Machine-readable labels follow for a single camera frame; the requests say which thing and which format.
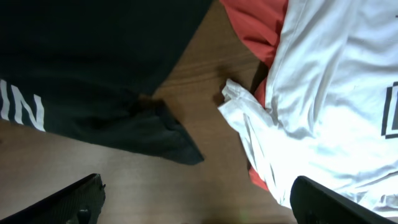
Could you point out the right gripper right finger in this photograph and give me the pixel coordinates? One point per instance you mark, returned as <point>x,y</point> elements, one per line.
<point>312,203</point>

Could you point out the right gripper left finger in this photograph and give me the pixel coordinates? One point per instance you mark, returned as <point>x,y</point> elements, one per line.
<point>79,203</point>

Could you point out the black Nike t-shirt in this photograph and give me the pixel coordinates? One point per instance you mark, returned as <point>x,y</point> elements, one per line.
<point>87,70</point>

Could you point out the white t-shirt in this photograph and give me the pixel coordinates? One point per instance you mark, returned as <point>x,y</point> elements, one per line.
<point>332,97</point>

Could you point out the red garment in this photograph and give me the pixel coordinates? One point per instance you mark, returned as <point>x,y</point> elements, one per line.
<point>258,25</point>

